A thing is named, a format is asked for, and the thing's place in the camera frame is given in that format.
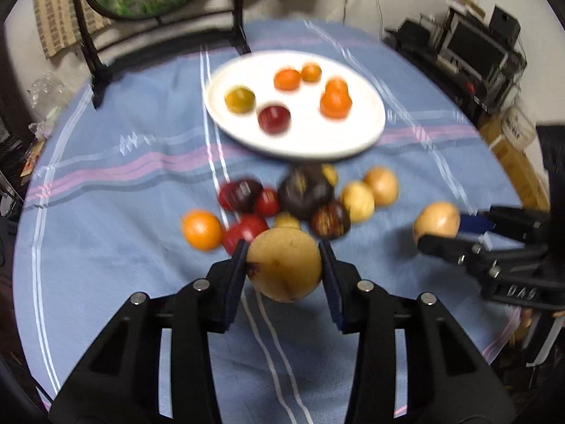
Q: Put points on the large tan pear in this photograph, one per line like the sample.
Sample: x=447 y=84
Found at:
x=284 y=264

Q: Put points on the white round plate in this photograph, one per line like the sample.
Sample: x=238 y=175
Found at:
x=310 y=135

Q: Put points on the red tomato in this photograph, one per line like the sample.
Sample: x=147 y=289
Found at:
x=248 y=228
x=267 y=204

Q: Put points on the large orange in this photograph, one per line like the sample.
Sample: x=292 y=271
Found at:
x=335 y=105

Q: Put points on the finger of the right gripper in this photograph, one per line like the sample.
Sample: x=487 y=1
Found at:
x=454 y=250
x=522 y=225

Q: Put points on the orange tomato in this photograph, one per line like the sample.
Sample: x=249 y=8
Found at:
x=202 y=230

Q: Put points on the green-yellow tomato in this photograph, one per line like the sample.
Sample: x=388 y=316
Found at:
x=240 y=100

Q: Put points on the white bucket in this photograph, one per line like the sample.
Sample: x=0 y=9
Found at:
x=517 y=128

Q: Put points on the large dark purple fruit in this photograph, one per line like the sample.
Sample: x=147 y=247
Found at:
x=303 y=191

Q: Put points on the tan round fruit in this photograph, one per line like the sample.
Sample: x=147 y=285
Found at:
x=439 y=218

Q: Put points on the tan fruit upper right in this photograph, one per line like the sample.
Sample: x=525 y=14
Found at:
x=383 y=184

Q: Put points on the blue plaid tablecloth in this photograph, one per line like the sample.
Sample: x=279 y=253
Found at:
x=102 y=220

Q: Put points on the pale yellow fruit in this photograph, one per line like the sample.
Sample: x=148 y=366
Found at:
x=358 y=200

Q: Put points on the computer monitor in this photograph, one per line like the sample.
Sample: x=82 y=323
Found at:
x=472 y=49

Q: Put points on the dark red apple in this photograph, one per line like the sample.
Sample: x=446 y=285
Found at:
x=274 y=119

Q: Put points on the small yellow-green fruit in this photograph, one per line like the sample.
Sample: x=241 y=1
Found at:
x=330 y=173

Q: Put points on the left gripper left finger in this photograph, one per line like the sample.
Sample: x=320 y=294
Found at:
x=116 y=380

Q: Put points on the black desk shelf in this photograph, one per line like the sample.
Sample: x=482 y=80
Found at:
x=478 y=100

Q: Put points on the small dark passion fruit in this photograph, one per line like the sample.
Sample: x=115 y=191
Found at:
x=331 y=221

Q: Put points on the small orange mandarin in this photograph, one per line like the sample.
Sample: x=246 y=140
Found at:
x=337 y=85

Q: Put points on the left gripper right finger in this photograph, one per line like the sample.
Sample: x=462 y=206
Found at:
x=414 y=363

